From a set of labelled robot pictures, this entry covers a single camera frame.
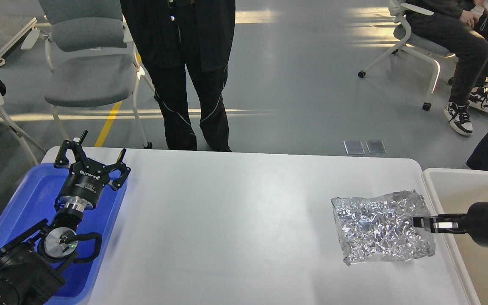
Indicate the beige plastic bin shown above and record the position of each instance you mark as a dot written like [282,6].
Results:
[454,191]

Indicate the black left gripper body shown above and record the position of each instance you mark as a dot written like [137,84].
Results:
[83,186]

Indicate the standing person in black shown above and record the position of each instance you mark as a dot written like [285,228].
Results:
[180,39]

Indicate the grey office chair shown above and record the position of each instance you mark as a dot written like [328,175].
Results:
[90,81]

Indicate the left floor outlet plate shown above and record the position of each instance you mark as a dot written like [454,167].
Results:
[354,147]

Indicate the seated person in black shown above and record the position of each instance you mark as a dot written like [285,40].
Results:
[465,34]

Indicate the white chair at left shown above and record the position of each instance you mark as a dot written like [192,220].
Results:
[23,138]

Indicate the floor outlet plate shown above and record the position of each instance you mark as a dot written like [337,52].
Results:
[376,147]
[354,147]

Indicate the white wheeled chair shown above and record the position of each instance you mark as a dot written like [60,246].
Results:
[412,44]

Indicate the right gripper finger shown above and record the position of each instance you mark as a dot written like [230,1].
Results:
[447,228]
[441,218]

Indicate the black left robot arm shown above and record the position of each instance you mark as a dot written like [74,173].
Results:
[55,229]

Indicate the right floor outlet plate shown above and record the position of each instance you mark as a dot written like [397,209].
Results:
[376,147]

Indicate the blue plastic tray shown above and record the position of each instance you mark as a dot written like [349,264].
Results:
[33,201]

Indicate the silver foil sheet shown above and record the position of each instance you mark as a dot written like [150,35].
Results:
[381,229]

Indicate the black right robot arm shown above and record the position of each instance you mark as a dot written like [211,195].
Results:
[474,223]

